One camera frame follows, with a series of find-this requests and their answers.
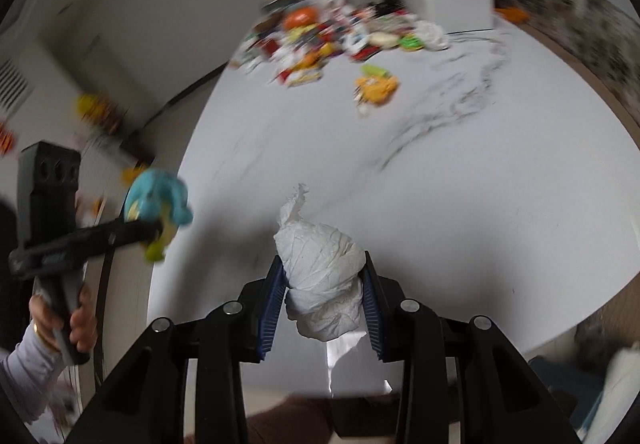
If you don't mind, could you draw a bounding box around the blue plastic stool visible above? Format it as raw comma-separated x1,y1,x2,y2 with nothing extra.
528,356,604,440

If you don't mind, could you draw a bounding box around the orange ball toy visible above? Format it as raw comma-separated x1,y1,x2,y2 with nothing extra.
282,6,319,31

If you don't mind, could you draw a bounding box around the white tissue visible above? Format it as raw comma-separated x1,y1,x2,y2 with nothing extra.
273,184,366,342

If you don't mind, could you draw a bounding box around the person's left hand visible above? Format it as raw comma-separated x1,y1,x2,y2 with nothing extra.
28,284,99,355

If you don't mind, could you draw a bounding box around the orange yellow snack bag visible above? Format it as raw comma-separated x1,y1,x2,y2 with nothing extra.
354,64,399,117

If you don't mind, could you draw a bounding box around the left forearm grey sleeve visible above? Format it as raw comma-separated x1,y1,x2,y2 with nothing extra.
1,323,65,424

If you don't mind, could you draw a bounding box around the blue plush toy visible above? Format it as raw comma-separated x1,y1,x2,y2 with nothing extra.
124,169,193,263

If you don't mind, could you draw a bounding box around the green round toy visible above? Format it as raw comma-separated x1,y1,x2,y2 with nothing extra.
398,34,424,52

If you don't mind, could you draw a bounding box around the white plastic bag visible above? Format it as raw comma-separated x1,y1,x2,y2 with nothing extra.
413,20,450,51

